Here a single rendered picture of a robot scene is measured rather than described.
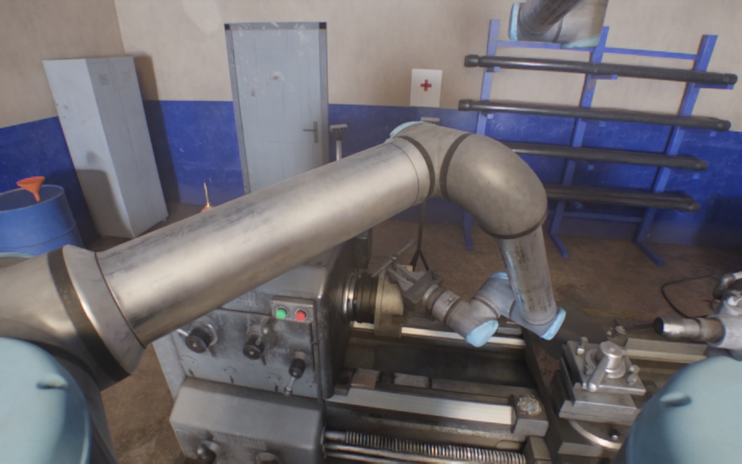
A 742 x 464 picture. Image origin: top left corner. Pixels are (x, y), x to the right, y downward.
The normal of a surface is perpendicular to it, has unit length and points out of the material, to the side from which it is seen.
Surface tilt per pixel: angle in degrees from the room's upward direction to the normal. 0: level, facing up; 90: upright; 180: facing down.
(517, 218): 96
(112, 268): 27
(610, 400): 0
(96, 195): 90
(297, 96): 90
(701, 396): 5
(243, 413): 32
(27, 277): 14
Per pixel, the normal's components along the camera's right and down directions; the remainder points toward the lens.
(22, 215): 0.66, 0.36
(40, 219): 0.86, 0.25
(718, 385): -0.07, -0.89
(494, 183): -0.18, 0.16
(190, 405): -0.06, -0.52
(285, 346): -0.14, 0.45
